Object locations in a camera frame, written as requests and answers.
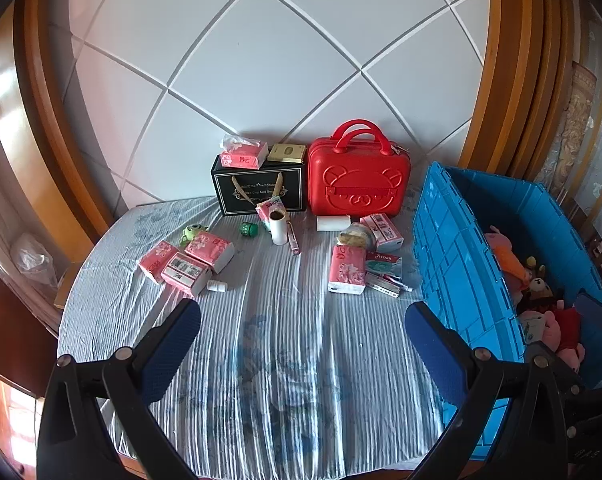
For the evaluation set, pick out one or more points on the small gold box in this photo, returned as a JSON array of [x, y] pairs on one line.
[[286, 152]]

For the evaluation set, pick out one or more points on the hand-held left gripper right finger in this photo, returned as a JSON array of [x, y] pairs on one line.
[[436, 355]]

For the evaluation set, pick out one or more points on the pig plush orange dress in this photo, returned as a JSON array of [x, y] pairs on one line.
[[506, 260]]

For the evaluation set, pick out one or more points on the small green jar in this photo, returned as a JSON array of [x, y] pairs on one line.
[[249, 229]]

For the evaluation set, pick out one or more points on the pink sanitary pad pack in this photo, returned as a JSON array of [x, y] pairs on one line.
[[267, 209]]

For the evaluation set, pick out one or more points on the pink cosmetic tube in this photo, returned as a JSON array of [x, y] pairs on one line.
[[293, 240]]

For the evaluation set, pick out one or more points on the brown wooden cabinet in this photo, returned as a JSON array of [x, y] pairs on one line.
[[11, 320]]

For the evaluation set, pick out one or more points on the silver flat case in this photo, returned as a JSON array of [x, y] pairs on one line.
[[381, 288]]

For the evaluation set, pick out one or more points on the small white bottle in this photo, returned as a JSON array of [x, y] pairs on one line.
[[217, 286]]

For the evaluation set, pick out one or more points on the wooden headboard frame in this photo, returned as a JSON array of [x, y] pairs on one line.
[[511, 85]]

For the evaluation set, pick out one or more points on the short lint roller refill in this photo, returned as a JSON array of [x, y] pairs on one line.
[[333, 224]]

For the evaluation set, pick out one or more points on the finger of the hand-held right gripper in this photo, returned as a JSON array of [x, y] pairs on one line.
[[578, 395]]

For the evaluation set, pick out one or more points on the opened pink tissue pack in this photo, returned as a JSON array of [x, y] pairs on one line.
[[243, 157]]

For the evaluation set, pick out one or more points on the red bear hard case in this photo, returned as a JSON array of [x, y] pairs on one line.
[[356, 185]]

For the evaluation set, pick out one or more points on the pink tissue pack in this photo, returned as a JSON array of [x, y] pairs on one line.
[[183, 274], [208, 250], [381, 230], [347, 270], [243, 157], [153, 260]]

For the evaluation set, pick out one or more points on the brown bear plush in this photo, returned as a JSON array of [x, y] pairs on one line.
[[541, 285]]

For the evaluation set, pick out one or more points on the black gift box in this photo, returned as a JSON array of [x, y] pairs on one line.
[[231, 185]]

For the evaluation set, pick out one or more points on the pig plush red dress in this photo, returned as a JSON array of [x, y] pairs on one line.
[[566, 322]]

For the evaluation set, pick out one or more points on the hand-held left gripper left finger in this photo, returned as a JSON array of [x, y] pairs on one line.
[[171, 345]]

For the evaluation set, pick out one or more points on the teal packet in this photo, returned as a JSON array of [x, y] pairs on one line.
[[383, 261]]

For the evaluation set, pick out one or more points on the toothpaste tube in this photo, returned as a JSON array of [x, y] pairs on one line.
[[393, 282]]

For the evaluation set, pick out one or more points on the patterned brown curtain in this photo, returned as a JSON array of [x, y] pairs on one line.
[[583, 110]]

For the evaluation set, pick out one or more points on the striped bed sheet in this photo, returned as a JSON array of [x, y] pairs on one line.
[[281, 320]]

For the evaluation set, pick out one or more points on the blue plastic crate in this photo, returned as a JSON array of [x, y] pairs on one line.
[[446, 240]]

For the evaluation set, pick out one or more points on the clear plastic bag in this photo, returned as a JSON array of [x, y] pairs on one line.
[[31, 260]]

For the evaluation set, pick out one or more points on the green frog toy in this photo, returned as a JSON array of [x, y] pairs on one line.
[[193, 232]]

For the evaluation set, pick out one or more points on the tall lint roller refill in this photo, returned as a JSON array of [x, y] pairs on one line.
[[278, 232]]

